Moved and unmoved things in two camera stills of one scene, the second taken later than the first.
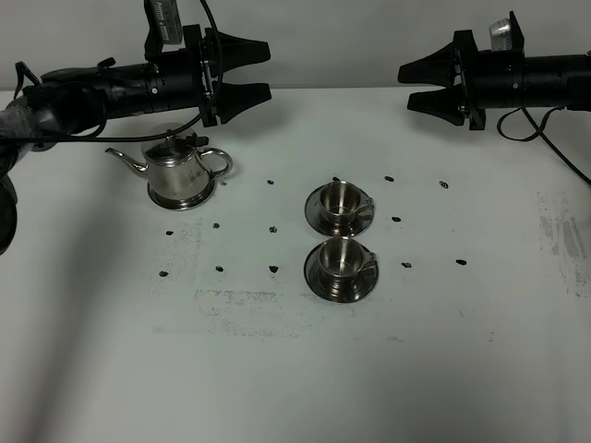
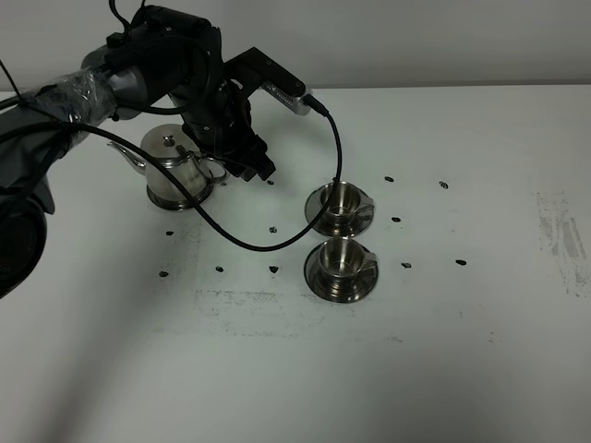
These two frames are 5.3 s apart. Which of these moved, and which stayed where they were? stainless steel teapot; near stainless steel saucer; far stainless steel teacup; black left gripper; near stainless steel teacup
Moved: stainless steel teapot; black left gripper
Stayed: far stainless steel teacup; near stainless steel teacup; near stainless steel saucer
